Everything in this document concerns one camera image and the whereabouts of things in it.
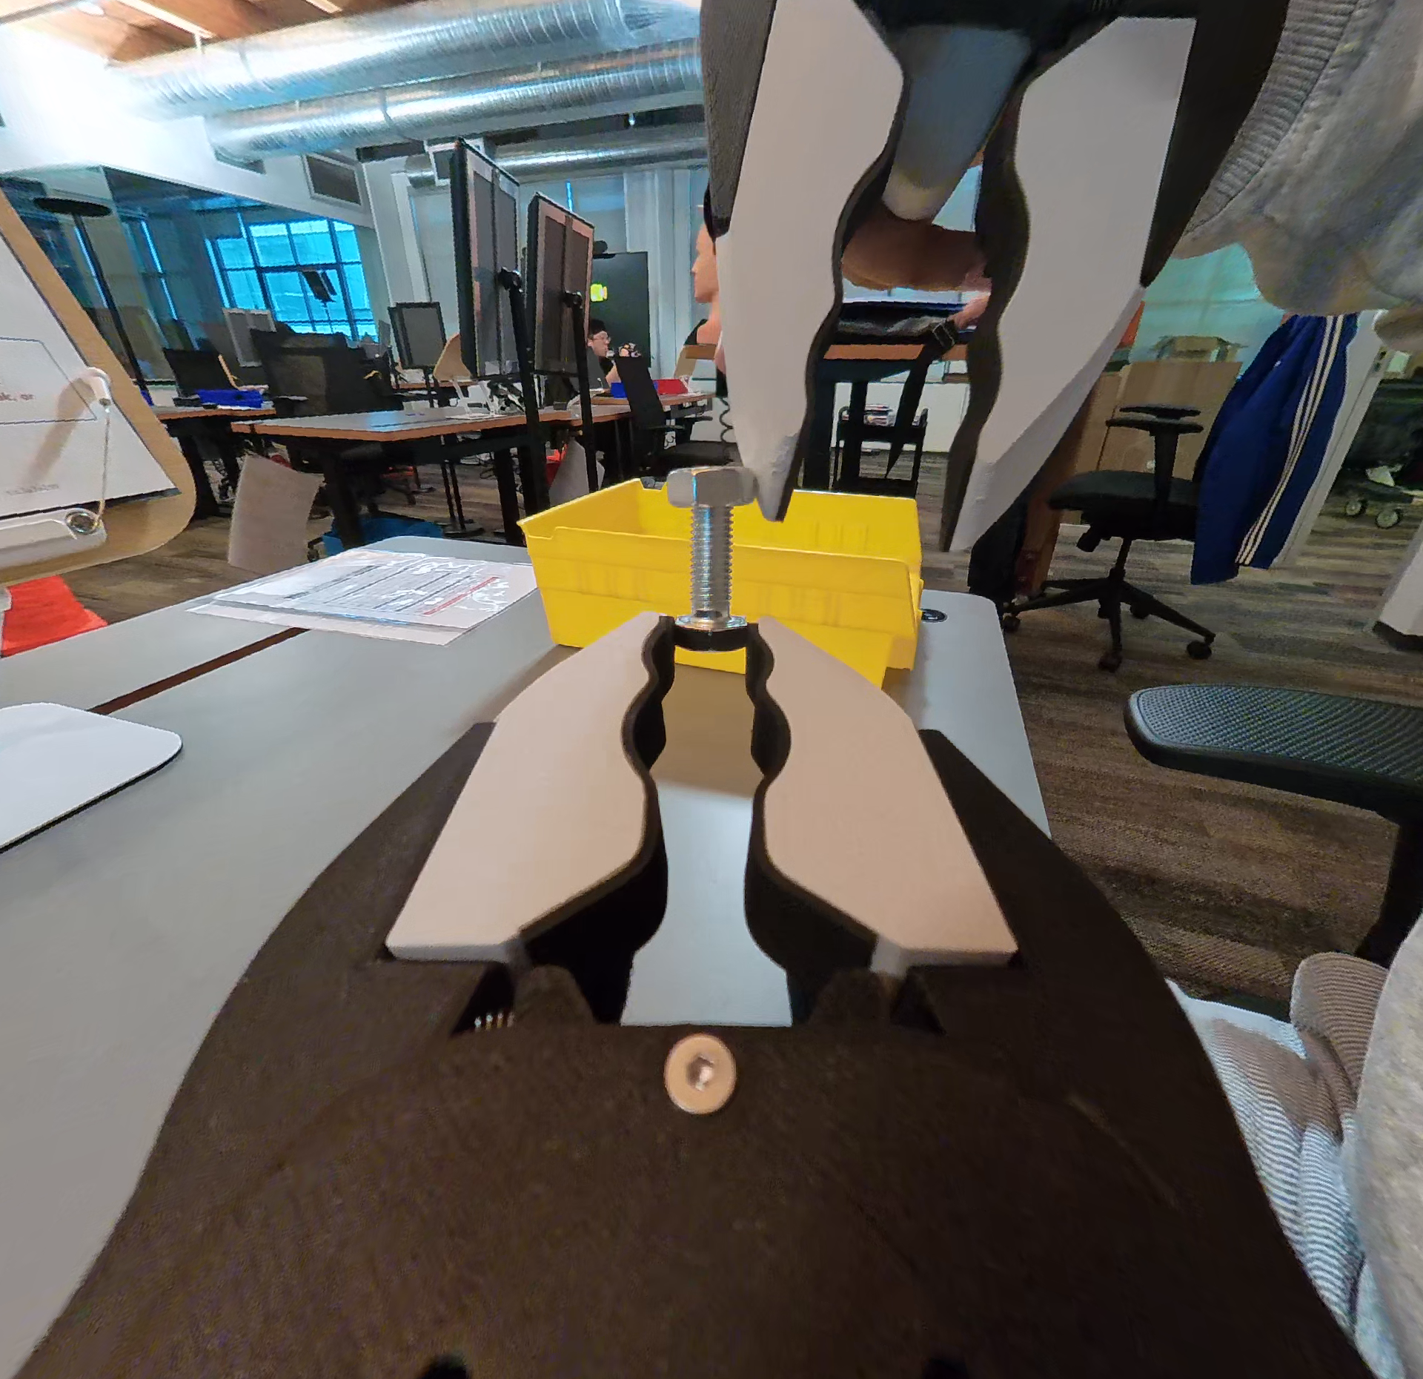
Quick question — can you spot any grey desk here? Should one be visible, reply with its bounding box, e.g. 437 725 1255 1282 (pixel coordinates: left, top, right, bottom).
0 535 1052 1379

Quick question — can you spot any wood-edged office desk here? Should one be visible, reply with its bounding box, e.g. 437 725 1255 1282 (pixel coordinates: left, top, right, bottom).
232 397 713 549

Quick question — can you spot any black mesh office chair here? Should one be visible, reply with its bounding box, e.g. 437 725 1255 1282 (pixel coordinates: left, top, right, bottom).
1122 685 1423 963

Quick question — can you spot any person's striped shirt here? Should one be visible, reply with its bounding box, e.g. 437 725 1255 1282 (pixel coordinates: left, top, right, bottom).
1174 985 1370 1379

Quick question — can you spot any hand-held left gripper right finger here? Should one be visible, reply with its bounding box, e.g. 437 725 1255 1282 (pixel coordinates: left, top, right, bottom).
741 617 1018 1029

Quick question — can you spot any laminated paper sheet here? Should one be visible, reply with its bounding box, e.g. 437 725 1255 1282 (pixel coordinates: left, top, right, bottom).
189 546 539 649

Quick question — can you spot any black floor lamp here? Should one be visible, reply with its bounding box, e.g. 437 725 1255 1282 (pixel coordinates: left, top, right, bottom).
32 195 150 413

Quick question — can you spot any blue fabric bag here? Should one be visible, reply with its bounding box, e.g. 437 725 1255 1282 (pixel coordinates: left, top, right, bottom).
323 519 446 551

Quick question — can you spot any grey cardboard sheet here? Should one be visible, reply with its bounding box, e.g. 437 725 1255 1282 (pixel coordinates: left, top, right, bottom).
227 454 325 579

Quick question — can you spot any yellow plastic bin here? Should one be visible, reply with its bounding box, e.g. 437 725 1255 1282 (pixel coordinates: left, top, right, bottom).
518 479 926 692

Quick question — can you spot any black monitor on pole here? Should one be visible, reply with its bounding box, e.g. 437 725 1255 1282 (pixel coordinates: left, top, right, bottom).
449 136 524 386
521 193 597 378

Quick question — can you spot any paned window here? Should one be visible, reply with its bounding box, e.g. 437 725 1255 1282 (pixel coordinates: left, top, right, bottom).
206 221 367 331

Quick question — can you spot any silver ventilation duct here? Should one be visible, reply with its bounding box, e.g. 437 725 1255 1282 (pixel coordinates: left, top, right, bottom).
128 0 713 126
206 72 713 169

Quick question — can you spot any steel hex bolt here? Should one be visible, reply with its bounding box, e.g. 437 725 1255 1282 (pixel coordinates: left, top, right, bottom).
670 507 748 635

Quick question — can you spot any black utility cart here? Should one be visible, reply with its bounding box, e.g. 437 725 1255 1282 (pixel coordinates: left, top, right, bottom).
823 299 980 492

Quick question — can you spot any person's right hand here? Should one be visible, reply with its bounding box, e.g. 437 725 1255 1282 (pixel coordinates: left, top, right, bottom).
844 202 994 294

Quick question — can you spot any person's right forearm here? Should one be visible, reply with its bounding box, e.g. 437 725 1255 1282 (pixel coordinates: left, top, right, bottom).
1167 0 1423 349

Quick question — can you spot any black wheeled cart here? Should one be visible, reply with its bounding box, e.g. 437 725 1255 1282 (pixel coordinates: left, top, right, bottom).
1339 383 1423 531

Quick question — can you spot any cardboard box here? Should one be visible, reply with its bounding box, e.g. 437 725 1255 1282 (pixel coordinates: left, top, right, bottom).
1111 334 1245 482

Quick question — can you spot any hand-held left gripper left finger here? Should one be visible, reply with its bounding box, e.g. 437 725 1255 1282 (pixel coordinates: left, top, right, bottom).
385 613 675 1029

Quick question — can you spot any blue striped jacket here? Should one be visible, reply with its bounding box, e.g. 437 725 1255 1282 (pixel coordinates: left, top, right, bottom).
1190 313 1363 588

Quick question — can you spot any wooden instruction board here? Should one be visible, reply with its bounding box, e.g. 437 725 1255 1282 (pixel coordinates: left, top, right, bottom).
0 193 198 582

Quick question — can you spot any orange traffic cone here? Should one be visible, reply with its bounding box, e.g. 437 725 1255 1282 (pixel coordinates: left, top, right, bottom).
0 576 108 661

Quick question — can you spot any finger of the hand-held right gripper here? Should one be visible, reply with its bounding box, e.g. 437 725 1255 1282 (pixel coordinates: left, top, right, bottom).
941 16 1199 553
712 0 907 524

